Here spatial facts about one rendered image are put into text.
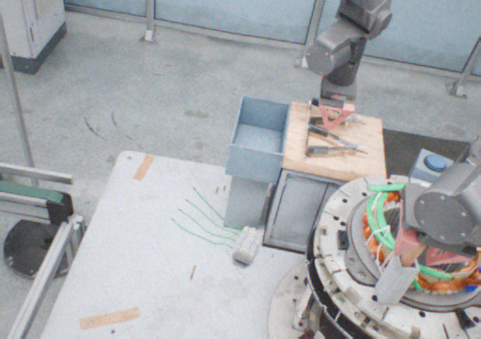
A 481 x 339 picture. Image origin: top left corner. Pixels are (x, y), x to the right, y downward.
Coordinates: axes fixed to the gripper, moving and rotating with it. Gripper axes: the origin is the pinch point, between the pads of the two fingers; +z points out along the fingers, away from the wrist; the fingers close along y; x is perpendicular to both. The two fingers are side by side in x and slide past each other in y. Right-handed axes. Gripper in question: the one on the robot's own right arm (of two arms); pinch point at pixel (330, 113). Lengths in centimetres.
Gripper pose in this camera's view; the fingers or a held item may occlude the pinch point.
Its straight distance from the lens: 105.2
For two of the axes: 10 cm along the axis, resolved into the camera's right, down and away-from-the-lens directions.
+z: -1.0, 7.0, 7.0
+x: 9.8, 1.7, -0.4
